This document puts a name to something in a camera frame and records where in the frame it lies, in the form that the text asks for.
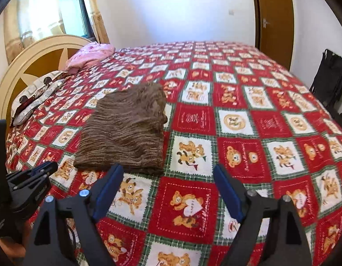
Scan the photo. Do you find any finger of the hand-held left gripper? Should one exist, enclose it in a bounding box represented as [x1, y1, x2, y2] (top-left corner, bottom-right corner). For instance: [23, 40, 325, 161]
[10, 173, 51, 218]
[7, 161, 58, 186]

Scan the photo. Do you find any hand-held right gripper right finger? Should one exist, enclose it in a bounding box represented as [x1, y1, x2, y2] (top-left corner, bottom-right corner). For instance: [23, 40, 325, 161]
[213, 163, 312, 266]

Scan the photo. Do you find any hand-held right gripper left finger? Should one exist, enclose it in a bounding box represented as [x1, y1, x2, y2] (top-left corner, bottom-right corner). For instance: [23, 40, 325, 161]
[27, 164, 125, 266]

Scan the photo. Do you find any brown knitted sweater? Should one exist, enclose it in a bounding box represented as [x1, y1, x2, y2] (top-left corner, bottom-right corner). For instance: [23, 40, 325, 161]
[73, 82, 168, 176]

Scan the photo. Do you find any red bear printed blanket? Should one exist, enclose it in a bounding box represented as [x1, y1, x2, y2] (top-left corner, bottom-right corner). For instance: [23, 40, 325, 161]
[5, 41, 342, 266]

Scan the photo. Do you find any grey patterned pillow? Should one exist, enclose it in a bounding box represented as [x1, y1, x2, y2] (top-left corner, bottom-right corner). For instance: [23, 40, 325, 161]
[10, 70, 69, 126]

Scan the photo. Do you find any cream wooden headboard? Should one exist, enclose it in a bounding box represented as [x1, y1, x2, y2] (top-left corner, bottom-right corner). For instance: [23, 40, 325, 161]
[0, 35, 91, 122]

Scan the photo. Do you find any pink pillow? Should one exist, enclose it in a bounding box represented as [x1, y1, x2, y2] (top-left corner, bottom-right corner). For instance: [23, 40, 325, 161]
[65, 42, 116, 74]

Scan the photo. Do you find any black bag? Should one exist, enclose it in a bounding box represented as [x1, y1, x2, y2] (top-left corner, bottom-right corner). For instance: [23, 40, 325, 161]
[309, 48, 342, 114]

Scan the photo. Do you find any yellow patterned curtain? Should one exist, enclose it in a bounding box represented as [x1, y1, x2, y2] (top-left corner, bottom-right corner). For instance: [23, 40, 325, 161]
[82, 0, 110, 45]
[3, 0, 66, 59]

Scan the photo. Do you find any dark framed window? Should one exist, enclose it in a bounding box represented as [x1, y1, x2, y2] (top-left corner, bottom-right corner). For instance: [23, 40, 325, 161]
[58, 0, 95, 40]

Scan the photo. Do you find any brown wooden door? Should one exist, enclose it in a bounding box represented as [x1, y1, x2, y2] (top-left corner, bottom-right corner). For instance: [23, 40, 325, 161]
[250, 0, 295, 71]

